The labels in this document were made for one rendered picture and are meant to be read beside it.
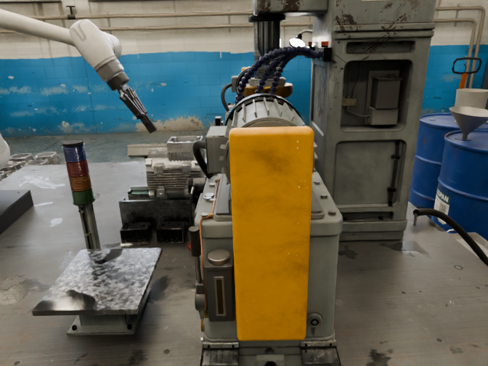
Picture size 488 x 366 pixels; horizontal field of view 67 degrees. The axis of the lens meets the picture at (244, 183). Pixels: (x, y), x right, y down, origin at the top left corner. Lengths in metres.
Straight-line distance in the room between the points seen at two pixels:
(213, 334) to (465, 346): 0.59
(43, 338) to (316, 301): 0.68
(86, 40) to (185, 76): 5.49
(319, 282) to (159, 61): 6.35
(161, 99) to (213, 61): 1.14
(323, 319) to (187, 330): 0.36
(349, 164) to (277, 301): 0.70
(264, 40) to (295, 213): 0.80
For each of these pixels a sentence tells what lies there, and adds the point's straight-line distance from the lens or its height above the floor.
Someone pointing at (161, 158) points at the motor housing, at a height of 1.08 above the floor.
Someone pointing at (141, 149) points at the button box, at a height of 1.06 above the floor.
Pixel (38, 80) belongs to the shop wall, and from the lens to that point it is 7.54.
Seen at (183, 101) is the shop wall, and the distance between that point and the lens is 6.95.
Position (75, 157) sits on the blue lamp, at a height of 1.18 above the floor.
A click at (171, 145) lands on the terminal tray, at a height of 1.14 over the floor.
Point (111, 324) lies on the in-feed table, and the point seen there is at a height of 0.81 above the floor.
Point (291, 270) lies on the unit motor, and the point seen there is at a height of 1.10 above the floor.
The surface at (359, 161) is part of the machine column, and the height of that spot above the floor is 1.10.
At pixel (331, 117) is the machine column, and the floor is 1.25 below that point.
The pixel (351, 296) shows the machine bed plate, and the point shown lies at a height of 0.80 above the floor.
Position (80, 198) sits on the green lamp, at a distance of 1.21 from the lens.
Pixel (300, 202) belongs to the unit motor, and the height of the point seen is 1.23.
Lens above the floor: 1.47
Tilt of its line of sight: 21 degrees down
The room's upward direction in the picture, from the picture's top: 2 degrees counter-clockwise
